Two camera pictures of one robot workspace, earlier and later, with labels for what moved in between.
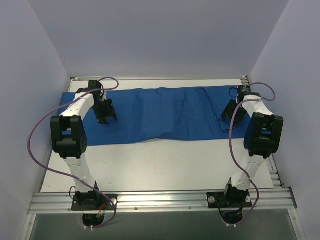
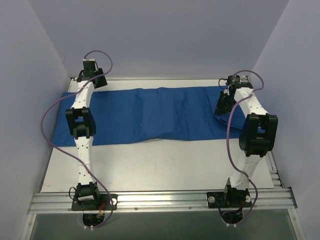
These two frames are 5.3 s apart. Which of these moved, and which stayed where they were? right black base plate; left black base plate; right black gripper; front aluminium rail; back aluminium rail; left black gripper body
Moved: right black gripper; left black gripper body
Stayed: front aluminium rail; right black base plate; left black base plate; back aluminium rail
